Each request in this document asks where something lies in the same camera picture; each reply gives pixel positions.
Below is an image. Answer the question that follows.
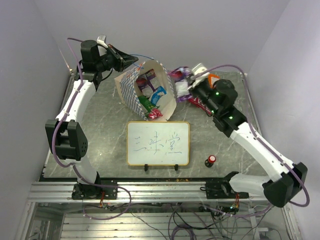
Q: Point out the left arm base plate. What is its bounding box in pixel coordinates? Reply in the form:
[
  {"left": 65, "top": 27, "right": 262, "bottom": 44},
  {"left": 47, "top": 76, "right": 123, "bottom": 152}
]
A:
[{"left": 71, "top": 180, "right": 118, "bottom": 200}]

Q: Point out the red emergency stop button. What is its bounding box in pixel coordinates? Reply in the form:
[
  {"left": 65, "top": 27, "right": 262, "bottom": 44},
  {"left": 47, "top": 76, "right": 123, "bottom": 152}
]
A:
[{"left": 204, "top": 155, "right": 217, "bottom": 168}]

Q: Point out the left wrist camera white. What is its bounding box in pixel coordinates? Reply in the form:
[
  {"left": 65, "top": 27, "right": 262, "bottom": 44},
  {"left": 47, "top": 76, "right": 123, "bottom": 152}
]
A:
[{"left": 96, "top": 35, "right": 108, "bottom": 48}]

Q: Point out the blue checkered paper bag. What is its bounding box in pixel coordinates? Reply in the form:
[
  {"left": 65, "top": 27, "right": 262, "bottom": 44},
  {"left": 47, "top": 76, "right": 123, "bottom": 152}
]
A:
[{"left": 114, "top": 57, "right": 177, "bottom": 122}]

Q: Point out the purple Fox's berries bag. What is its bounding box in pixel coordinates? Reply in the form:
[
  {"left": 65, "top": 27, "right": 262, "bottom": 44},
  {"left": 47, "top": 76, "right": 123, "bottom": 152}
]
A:
[{"left": 168, "top": 66, "right": 192, "bottom": 103}]

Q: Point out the green snack bag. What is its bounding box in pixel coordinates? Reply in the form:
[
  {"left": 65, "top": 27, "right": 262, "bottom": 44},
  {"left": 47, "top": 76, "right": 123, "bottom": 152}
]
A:
[{"left": 138, "top": 95, "right": 159, "bottom": 113}]

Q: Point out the purple cable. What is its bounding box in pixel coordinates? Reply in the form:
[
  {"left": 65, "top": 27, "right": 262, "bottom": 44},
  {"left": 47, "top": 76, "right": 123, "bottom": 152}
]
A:
[
  {"left": 194, "top": 64, "right": 311, "bottom": 218},
  {"left": 50, "top": 37, "right": 132, "bottom": 221}
]

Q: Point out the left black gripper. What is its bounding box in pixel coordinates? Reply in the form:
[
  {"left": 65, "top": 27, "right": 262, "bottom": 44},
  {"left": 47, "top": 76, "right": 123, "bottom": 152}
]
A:
[{"left": 96, "top": 44, "right": 139, "bottom": 73}]

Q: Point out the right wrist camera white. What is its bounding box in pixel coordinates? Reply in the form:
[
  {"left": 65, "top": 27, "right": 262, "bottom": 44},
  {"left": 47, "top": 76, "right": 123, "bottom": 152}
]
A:
[{"left": 189, "top": 63, "right": 209, "bottom": 89}]

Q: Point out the orange Fox's fruits candy bag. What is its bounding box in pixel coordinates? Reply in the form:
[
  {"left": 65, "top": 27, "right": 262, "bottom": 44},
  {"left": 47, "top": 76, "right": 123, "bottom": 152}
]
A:
[{"left": 208, "top": 73, "right": 220, "bottom": 89}]

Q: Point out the white board with yellow frame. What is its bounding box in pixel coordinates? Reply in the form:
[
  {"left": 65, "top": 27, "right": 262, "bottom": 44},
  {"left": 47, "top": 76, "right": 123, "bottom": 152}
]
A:
[{"left": 126, "top": 121, "right": 190, "bottom": 166}]

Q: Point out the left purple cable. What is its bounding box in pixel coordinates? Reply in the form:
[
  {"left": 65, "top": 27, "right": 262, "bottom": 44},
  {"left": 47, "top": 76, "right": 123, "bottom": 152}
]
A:
[{"left": 50, "top": 37, "right": 132, "bottom": 221}]

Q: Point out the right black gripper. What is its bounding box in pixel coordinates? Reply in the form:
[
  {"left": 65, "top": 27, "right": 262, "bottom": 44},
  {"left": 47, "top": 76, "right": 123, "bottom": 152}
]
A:
[{"left": 186, "top": 74, "right": 220, "bottom": 115}]

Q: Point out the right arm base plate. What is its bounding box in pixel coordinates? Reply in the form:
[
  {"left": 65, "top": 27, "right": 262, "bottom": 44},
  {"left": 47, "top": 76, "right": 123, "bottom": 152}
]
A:
[{"left": 200, "top": 179, "right": 249, "bottom": 199}]

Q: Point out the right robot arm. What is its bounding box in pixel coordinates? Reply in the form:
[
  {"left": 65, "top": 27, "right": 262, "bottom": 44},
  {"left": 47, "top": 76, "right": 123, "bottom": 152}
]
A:
[{"left": 188, "top": 79, "right": 308, "bottom": 208}]

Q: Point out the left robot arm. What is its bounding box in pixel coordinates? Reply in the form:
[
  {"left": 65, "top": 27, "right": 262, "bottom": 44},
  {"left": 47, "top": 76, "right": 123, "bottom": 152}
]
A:
[{"left": 45, "top": 35, "right": 138, "bottom": 200}]

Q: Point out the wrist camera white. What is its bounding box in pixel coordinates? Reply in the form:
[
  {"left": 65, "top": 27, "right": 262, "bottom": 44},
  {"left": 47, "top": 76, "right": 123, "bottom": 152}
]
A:
[
  {"left": 189, "top": 63, "right": 209, "bottom": 89},
  {"left": 96, "top": 35, "right": 108, "bottom": 48}
]

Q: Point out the blue white snack bag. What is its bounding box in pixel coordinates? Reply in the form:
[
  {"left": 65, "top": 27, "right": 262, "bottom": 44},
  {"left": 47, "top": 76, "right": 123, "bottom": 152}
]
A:
[{"left": 149, "top": 86, "right": 167, "bottom": 105}]

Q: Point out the pink snack bag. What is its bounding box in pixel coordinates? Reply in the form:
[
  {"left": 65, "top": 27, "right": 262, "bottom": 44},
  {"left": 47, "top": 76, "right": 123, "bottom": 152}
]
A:
[{"left": 187, "top": 97, "right": 213, "bottom": 117}]

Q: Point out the small red candy pack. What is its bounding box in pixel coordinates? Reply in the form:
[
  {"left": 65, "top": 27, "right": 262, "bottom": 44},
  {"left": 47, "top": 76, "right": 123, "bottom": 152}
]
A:
[{"left": 147, "top": 107, "right": 163, "bottom": 120}]

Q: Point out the aluminium frame rail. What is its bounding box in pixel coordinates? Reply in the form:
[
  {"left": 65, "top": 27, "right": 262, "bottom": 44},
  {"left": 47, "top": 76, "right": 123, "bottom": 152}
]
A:
[{"left": 26, "top": 181, "right": 291, "bottom": 203}]

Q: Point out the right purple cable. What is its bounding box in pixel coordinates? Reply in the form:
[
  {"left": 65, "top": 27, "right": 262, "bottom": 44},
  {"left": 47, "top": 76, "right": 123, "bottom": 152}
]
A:
[{"left": 194, "top": 64, "right": 311, "bottom": 218}]

